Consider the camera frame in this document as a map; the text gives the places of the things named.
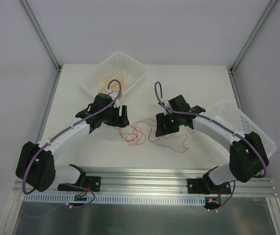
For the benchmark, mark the aluminium frame post left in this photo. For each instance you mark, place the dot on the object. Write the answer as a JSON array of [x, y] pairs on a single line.
[[38, 30]]

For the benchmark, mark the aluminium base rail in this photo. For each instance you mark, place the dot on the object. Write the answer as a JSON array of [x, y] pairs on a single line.
[[168, 182]]

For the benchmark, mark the white plastic basket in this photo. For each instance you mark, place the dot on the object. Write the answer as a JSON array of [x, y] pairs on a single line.
[[127, 70], [234, 119]]

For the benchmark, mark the white right plastic basket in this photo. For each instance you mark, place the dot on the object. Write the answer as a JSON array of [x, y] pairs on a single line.
[[234, 119]]

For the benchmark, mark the white left plastic basket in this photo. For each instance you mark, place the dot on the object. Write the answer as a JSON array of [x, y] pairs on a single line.
[[127, 70]]

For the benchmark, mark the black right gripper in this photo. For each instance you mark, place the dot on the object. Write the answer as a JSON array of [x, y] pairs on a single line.
[[164, 123]]

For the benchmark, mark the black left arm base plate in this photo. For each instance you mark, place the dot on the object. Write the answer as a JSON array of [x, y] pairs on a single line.
[[92, 183]]

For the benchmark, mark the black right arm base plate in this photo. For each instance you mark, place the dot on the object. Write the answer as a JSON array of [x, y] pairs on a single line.
[[201, 186]]

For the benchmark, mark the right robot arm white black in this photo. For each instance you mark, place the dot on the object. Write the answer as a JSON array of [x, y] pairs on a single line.
[[248, 146]]

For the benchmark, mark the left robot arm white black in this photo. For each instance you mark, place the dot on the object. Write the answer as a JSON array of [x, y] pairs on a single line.
[[36, 165]]

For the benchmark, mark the aluminium frame post right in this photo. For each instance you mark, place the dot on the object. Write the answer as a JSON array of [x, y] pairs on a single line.
[[257, 27]]

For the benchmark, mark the aluminium frame post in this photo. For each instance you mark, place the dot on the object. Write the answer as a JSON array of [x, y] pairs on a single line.
[[38, 30], [257, 27]]

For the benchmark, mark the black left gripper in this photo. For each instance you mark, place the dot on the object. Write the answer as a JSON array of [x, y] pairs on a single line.
[[119, 116]]

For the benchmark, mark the white slotted cable duct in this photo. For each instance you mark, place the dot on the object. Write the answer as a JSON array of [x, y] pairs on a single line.
[[116, 199]]

